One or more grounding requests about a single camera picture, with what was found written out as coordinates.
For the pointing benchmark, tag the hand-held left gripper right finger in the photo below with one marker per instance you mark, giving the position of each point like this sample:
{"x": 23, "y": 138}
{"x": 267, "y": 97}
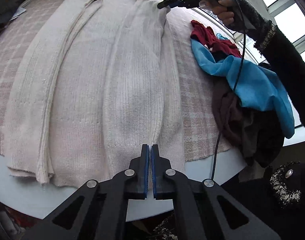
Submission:
{"x": 155, "y": 170}

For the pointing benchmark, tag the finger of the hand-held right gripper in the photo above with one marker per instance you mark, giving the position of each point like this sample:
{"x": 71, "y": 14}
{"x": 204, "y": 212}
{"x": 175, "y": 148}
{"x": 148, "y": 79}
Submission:
{"x": 175, "y": 3}

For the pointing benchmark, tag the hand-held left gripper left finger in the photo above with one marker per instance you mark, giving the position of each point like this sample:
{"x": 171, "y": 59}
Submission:
{"x": 146, "y": 170}

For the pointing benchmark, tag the beige knit sweater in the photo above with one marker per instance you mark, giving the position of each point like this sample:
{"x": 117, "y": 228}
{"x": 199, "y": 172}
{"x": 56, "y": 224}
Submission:
{"x": 92, "y": 80}

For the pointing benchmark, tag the person's right forearm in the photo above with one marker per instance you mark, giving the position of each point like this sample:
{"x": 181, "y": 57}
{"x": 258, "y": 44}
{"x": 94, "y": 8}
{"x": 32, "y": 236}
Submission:
{"x": 280, "y": 55}

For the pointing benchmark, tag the person's right hand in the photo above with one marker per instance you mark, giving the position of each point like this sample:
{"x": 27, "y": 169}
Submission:
{"x": 225, "y": 15}

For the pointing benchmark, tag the red garment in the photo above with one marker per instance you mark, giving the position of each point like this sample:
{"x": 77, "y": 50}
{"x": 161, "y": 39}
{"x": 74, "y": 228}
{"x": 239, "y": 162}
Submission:
{"x": 207, "y": 35}

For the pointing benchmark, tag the light blue cloth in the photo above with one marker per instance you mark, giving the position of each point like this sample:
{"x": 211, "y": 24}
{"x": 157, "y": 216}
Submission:
{"x": 221, "y": 36}

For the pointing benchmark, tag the black garment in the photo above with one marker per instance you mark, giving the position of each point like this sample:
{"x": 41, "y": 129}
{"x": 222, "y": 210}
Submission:
{"x": 218, "y": 55}

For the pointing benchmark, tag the pink plaid blanket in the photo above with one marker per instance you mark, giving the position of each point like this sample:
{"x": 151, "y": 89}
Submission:
{"x": 197, "y": 100}

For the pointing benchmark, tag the dark brown garment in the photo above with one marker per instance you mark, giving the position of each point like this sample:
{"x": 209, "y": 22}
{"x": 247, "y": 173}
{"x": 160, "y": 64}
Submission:
{"x": 232, "y": 122}

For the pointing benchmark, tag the blue garment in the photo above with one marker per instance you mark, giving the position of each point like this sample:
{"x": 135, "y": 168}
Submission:
{"x": 255, "y": 85}

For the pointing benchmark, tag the person's dark tweed jacket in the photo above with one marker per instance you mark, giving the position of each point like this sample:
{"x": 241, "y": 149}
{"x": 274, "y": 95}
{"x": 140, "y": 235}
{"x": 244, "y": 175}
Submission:
{"x": 267, "y": 205}

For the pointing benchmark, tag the white folded cloth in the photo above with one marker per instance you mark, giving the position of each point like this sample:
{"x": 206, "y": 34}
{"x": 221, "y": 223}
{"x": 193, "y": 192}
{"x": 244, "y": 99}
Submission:
{"x": 18, "y": 12}

